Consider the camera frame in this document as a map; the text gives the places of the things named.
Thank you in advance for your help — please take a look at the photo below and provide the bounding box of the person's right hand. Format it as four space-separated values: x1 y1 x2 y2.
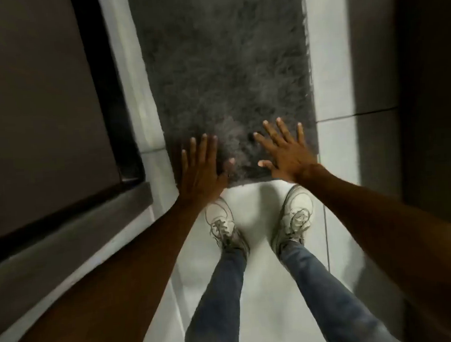
252 114 327 187

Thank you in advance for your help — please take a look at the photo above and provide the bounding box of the person's left hand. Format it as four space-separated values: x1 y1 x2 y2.
173 131 239 210

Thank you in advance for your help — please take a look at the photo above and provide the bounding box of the grey shaggy rug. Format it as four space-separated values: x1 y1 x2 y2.
127 0 322 194

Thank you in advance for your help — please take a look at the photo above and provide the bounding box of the brown door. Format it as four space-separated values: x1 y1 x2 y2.
0 0 125 243

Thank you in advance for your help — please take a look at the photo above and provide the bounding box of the person's left forearm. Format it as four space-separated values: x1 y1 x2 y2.
0 194 229 342

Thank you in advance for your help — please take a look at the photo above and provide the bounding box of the person's right forearm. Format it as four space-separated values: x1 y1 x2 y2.
294 155 451 342

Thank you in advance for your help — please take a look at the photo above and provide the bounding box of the white left sneaker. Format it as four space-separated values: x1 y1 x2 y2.
203 194 252 262

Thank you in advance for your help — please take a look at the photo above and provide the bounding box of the white sneaker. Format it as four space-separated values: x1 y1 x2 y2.
267 183 319 257
203 194 252 262

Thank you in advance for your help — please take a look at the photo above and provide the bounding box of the white right sneaker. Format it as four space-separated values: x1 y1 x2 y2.
267 183 319 257

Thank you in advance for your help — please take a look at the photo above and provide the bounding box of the blue jeans left leg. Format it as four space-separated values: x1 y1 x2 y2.
169 246 253 342

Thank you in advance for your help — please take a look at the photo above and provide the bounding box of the blue jeans leg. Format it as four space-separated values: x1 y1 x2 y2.
278 234 406 342
169 246 253 342

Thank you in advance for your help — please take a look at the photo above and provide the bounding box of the blue jeans right leg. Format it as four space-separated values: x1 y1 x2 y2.
278 234 406 342

